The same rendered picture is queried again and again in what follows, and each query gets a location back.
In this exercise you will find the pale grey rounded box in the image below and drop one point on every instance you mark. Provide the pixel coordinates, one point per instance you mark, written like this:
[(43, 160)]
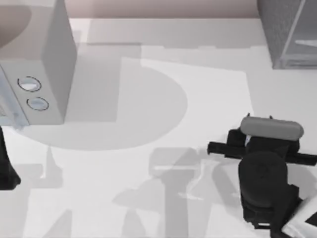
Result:
[(271, 129)]

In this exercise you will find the pale microwave oven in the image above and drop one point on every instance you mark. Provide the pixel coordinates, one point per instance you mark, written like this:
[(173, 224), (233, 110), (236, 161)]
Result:
[(53, 49)]

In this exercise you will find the small microwave knob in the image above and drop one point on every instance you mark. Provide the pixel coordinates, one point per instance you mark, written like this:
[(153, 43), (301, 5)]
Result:
[(37, 104)]

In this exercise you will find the large microwave knob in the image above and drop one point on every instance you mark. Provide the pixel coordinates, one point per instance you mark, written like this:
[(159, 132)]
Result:
[(29, 84)]

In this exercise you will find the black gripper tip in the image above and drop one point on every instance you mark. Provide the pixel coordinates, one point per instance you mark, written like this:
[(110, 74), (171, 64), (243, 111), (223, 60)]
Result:
[(7, 171)]

